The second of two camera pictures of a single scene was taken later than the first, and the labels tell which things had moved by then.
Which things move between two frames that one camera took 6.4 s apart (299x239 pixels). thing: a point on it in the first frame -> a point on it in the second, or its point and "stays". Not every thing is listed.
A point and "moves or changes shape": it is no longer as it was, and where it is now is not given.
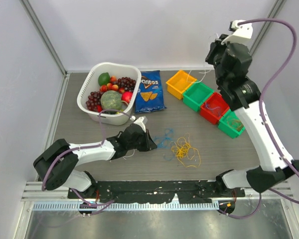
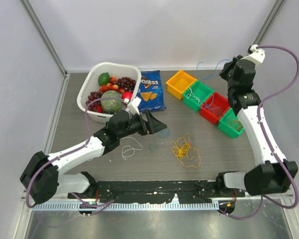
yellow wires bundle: [188, 155] stays
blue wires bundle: [163, 142] -> [153, 146]
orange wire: [236, 124] stays
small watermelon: [111, 99] stays
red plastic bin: [214, 108] stays
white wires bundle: [205, 71] moves or changes shape
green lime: [103, 78] stays
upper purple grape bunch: [127, 83] stays
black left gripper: [149, 144] -> [152, 126]
